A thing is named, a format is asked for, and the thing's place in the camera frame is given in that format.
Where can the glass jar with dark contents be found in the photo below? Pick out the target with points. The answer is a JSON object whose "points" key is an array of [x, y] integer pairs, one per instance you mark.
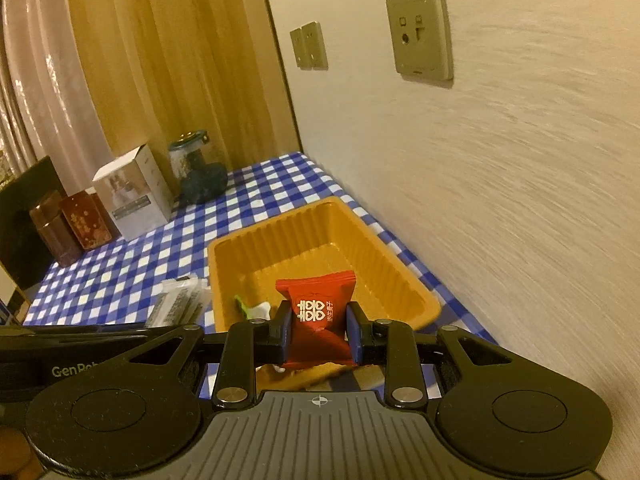
{"points": [[200, 180]]}

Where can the white cardboard box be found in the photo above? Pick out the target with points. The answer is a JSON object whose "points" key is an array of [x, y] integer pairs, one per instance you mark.
{"points": [[130, 200]]}

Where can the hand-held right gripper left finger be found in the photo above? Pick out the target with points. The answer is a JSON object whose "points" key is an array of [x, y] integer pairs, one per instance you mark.
{"points": [[286, 329]]}

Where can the blue white checkered tablecloth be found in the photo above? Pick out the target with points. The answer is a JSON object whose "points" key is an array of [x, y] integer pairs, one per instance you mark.
{"points": [[150, 260]]}

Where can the person's left hand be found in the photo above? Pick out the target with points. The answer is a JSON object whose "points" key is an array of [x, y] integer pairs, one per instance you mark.
{"points": [[10, 442]]}

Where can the black flat board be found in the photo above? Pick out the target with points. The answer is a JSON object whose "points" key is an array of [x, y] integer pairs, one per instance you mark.
{"points": [[20, 220]]}

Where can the beige wall socket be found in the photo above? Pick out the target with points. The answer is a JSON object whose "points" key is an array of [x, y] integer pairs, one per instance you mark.
{"points": [[420, 35]]}

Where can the beige wall switch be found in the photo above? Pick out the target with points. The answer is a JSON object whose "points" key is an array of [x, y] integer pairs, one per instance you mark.
{"points": [[315, 45], [297, 47]]}

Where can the silver foil packet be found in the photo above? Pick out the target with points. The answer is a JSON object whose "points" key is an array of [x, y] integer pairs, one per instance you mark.
{"points": [[260, 311]]}

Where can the yellow curtain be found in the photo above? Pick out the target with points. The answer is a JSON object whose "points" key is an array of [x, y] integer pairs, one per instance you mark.
{"points": [[175, 60]]}

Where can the pink curtain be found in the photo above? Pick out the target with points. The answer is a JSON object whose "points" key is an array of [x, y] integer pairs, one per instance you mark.
{"points": [[45, 85]]}

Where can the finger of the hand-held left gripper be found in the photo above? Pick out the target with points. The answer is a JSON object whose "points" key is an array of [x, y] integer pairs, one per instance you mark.
{"points": [[70, 339], [70, 329]]}

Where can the orange plastic tray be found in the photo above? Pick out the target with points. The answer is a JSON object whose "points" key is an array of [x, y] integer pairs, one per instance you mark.
{"points": [[320, 245]]}

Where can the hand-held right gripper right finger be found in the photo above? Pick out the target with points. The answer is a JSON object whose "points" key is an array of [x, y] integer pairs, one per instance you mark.
{"points": [[354, 331]]}

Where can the red tin box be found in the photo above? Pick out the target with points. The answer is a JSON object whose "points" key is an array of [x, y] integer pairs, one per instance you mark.
{"points": [[85, 225]]}

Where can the brown cylindrical canister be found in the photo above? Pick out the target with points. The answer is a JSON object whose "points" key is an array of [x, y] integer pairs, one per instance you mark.
{"points": [[55, 235]]}

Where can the red candy packet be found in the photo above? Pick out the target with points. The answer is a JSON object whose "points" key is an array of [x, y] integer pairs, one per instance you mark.
{"points": [[317, 315]]}

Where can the dark snack bar packet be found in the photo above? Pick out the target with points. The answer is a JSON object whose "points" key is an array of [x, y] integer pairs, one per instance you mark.
{"points": [[177, 302]]}

